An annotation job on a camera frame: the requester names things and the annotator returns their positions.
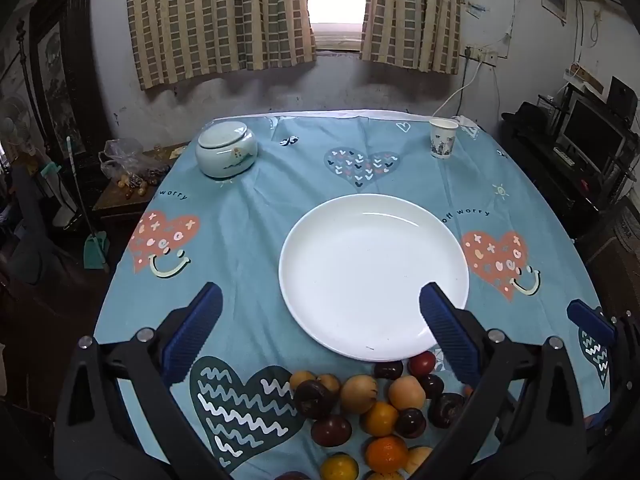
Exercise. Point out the black speaker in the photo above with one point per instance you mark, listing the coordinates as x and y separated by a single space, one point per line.
622 95

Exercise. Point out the black media stand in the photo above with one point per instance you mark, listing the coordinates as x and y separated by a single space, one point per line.
560 185

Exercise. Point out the small cardboard box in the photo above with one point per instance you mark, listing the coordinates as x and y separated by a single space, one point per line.
582 76

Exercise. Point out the remote control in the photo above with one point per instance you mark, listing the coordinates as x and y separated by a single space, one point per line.
564 155

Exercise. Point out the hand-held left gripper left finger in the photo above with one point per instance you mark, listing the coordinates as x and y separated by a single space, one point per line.
192 332

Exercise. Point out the white plate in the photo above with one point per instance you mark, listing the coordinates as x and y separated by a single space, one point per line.
360 270

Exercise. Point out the black monitor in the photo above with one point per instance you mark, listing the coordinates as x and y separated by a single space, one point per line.
592 132

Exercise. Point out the dark wooden cabinet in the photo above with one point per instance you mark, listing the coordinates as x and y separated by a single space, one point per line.
55 75

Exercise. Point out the dark red plum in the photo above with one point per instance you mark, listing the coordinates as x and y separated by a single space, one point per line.
331 430

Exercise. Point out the white ceramic lidded jar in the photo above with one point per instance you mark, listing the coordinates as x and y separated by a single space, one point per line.
226 152

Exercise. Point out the black hat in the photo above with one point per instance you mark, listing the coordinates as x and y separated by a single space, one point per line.
527 115

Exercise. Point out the white electric fan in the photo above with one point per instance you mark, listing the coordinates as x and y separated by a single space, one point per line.
11 120

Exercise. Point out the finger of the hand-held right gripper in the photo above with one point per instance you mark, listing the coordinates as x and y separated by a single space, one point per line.
590 317

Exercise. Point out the blue printed tablecloth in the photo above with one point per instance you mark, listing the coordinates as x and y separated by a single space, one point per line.
240 220

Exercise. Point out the yellow tangerine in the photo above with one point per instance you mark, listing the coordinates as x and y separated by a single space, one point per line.
380 418
339 466

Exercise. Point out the beige checked curtain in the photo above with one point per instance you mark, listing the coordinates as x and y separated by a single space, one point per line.
410 10
220 15

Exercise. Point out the wooden side table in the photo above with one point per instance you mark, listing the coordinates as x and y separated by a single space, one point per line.
112 203

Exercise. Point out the wall power socket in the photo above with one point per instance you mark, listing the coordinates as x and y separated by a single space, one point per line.
479 54

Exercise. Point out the clear plastic bag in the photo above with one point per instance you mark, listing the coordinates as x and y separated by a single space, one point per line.
125 160

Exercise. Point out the dark brown mangosteen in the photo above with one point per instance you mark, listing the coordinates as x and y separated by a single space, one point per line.
446 410
313 399

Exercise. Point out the printed paper cup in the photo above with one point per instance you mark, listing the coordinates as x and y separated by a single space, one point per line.
443 137

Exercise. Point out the pale orange apricot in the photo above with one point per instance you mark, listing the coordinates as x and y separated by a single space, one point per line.
406 393

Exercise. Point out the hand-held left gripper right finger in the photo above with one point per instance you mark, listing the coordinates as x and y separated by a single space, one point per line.
450 340

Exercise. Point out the small orange kumquat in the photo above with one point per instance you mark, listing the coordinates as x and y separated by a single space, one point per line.
329 382
301 379

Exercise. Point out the tan pear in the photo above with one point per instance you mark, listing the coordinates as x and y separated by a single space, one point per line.
382 476
417 460
359 394

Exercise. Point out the orange tangerine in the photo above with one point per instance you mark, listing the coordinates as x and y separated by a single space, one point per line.
386 454

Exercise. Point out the dark purple plum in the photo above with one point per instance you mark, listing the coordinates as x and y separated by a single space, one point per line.
431 386
410 422
388 370

